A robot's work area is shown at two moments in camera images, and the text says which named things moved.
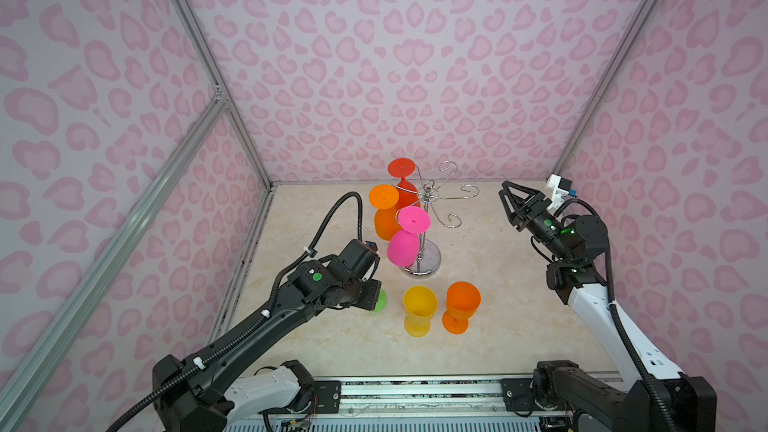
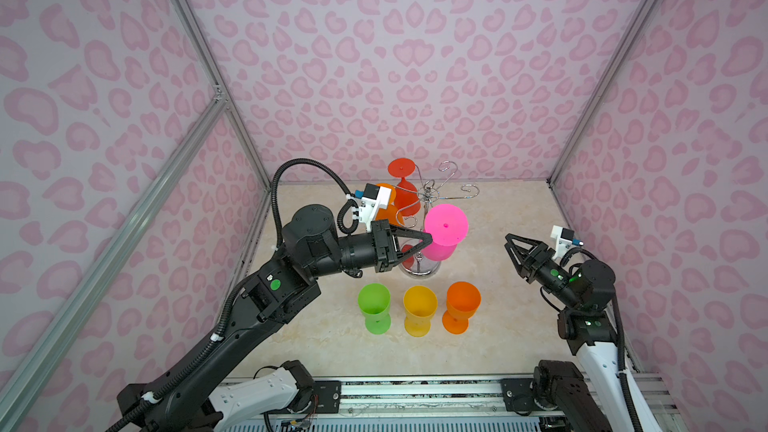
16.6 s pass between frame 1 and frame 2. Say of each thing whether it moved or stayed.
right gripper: moved
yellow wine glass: stayed
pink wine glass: moved
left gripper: moved
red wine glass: stayed
